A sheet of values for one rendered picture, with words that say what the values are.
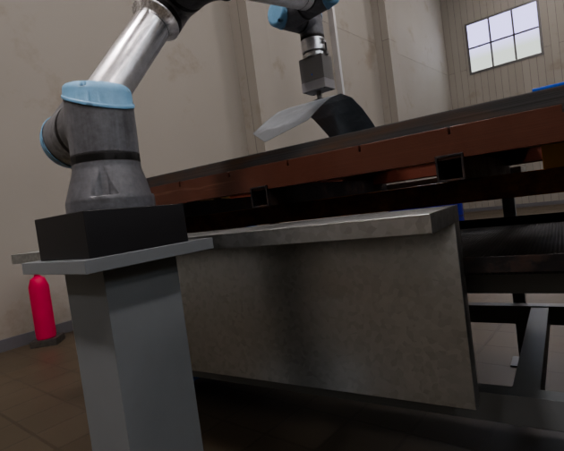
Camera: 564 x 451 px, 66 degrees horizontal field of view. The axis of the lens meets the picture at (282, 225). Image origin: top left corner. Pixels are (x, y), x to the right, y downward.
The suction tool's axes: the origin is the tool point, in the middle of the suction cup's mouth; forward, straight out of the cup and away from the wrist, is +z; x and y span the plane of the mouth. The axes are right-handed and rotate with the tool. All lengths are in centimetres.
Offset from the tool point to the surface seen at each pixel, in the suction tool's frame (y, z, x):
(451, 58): 179, -270, -976
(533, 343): -52, 73, -2
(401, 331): -35, 58, 41
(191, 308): 23, 54, 44
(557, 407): -59, 74, 30
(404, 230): -44, 36, 57
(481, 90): 122, -178, -972
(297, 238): -24, 36, 58
